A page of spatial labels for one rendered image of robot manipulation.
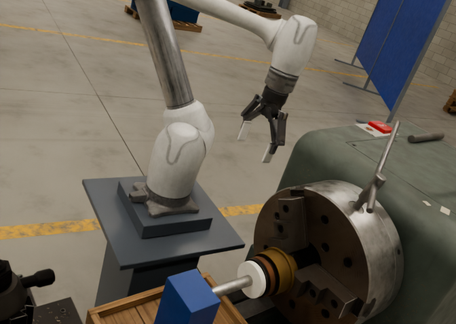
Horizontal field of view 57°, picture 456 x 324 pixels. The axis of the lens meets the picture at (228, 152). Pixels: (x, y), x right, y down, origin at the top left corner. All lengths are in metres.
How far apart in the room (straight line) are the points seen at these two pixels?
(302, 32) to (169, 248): 0.75
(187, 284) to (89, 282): 1.53
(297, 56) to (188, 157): 0.44
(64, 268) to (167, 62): 1.26
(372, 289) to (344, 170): 0.30
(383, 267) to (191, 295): 0.37
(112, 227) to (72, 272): 0.94
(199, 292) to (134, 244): 0.63
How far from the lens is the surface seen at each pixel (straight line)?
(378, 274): 0.86
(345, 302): 0.84
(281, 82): 1.21
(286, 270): 0.83
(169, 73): 1.44
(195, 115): 1.45
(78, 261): 2.33
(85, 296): 2.18
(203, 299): 0.71
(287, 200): 0.87
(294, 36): 1.18
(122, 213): 1.43
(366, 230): 0.85
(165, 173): 1.31
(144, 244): 1.33
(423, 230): 0.95
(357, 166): 1.02
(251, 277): 0.81
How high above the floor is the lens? 1.61
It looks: 26 degrees down
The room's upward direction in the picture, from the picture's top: 18 degrees clockwise
